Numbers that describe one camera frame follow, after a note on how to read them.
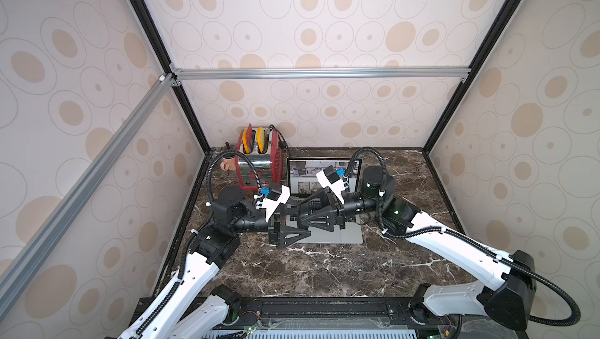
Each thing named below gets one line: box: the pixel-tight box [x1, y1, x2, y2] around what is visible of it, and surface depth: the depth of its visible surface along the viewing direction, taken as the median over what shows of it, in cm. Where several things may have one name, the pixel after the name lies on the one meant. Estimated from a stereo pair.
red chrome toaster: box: [235, 126, 283, 191], surface depth 97 cm
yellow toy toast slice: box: [256, 126, 266, 154], surface depth 99 cm
